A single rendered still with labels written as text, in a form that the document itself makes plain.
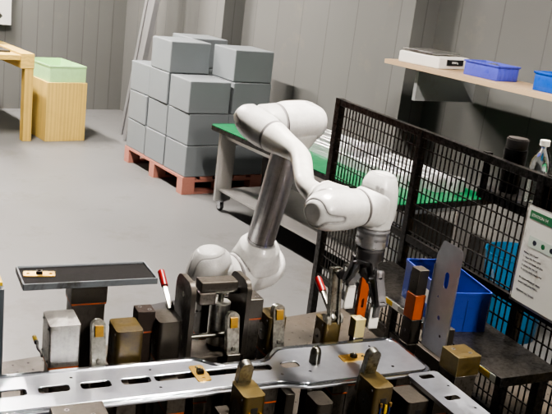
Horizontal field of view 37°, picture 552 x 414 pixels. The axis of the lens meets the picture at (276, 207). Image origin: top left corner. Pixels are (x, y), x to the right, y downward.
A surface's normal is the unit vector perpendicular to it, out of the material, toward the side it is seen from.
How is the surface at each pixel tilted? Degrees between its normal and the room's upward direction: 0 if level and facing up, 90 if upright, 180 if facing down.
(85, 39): 90
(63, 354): 90
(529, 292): 90
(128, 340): 90
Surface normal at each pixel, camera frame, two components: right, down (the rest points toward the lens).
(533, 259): -0.90, 0.01
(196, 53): 0.54, 0.29
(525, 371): 0.12, -0.95
